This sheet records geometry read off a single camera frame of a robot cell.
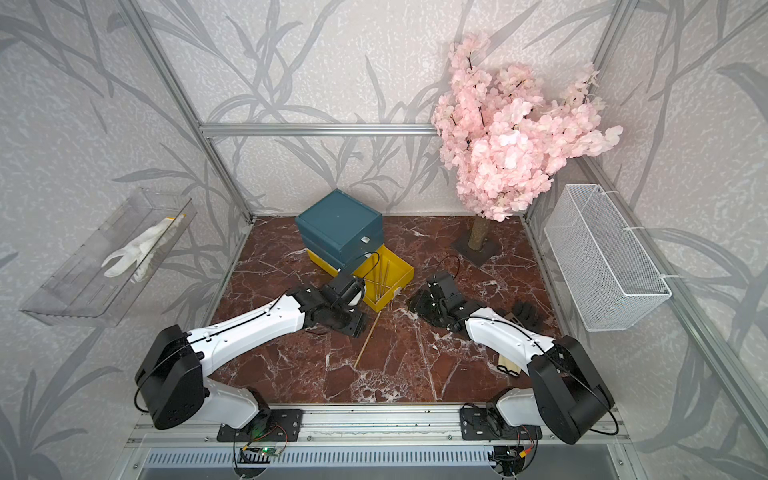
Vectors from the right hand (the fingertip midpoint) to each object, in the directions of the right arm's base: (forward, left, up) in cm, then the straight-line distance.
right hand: (410, 303), depth 87 cm
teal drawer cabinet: (+17, +20, +14) cm, 30 cm away
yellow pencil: (+12, +9, -7) cm, 16 cm away
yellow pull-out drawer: (+15, +4, -7) cm, 17 cm away
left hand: (-7, +14, +1) cm, 16 cm away
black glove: (0, -37, -8) cm, 38 cm away
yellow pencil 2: (-10, +14, -8) cm, 19 cm away
